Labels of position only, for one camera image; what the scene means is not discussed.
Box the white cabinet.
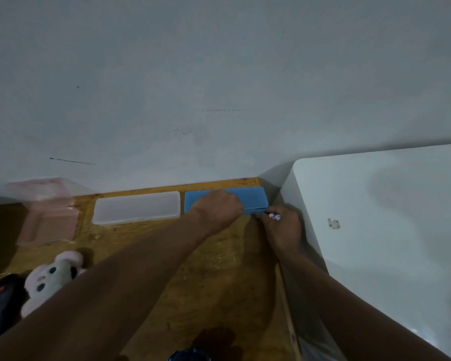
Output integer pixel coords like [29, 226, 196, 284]
[272, 142, 451, 361]

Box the pink transparent case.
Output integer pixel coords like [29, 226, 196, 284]
[6, 177, 98, 248]

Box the pink flower plush toy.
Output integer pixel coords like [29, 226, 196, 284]
[21, 250, 87, 318]

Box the black remote control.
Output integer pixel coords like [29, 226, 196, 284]
[0, 273, 29, 342]

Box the person's left hand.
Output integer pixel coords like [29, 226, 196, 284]
[189, 190, 245, 237]

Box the blue toy car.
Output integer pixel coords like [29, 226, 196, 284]
[167, 347, 211, 361]

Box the clear plastic case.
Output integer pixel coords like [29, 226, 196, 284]
[91, 191, 181, 227]

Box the person's right forearm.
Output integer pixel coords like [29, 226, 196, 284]
[278, 242, 451, 361]

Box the person's right hand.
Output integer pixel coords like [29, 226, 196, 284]
[255, 205, 305, 258]

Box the blue plastic case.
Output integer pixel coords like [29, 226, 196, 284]
[183, 187, 269, 216]

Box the person's left forearm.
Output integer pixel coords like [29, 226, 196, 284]
[0, 208, 217, 361]

